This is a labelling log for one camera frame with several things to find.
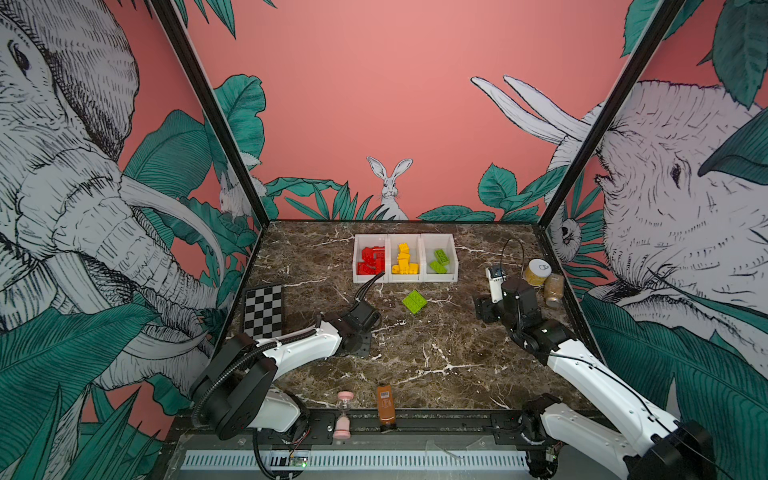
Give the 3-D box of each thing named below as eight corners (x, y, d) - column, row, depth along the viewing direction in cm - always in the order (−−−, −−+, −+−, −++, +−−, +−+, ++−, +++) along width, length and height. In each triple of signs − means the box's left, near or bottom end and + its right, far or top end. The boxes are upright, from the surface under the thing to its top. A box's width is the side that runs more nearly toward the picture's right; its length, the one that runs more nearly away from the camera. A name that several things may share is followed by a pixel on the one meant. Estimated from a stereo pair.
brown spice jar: (545, 306, 99) (551, 298, 95) (542, 280, 106) (548, 271, 102) (560, 309, 99) (567, 301, 94) (556, 282, 106) (563, 274, 101)
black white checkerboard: (249, 343, 90) (244, 337, 87) (249, 296, 101) (244, 290, 97) (286, 333, 92) (282, 327, 89) (281, 288, 103) (278, 281, 99)
